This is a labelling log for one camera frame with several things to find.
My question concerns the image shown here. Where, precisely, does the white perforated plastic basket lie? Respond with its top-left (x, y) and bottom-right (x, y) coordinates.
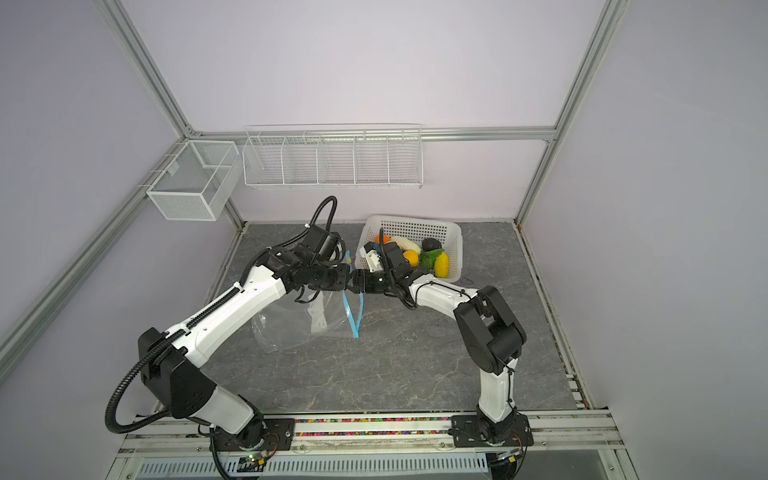
top-left (352, 215), bottom-right (463, 282)

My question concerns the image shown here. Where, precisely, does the clear zip top bag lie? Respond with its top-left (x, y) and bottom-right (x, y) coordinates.
top-left (251, 250), bottom-right (365, 353)

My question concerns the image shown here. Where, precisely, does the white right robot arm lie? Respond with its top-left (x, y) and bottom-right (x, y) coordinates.
top-left (348, 241), bottom-right (533, 449)

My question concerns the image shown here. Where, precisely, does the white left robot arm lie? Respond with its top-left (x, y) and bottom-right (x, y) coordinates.
top-left (104, 195), bottom-right (347, 450)

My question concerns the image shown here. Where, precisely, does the white toy cucumber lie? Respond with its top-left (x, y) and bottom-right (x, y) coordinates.
top-left (391, 236), bottom-right (422, 255)

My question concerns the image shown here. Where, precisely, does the green toy leaf vegetable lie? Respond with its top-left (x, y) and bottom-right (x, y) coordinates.
top-left (419, 249), bottom-right (444, 270)

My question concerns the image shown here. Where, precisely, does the black toy avocado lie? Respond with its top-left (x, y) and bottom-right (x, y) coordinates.
top-left (421, 237), bottom-right (442, 252)

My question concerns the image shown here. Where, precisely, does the yellow toy corn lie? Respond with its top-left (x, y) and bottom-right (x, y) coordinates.
top-left (433, 251), bottom-right (451, 278)

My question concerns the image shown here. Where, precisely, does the white wire wall rack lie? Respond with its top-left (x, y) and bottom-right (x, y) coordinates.
top-left (242, 123), bottom-right (424, 189)

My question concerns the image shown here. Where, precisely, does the white mesh wall box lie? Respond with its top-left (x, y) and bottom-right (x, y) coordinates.
top-left (147, 140), bottom-right (242, 221)

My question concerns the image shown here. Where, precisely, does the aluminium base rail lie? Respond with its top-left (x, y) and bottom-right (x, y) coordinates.
top-left (107, 410), bottom-right (637, 479)

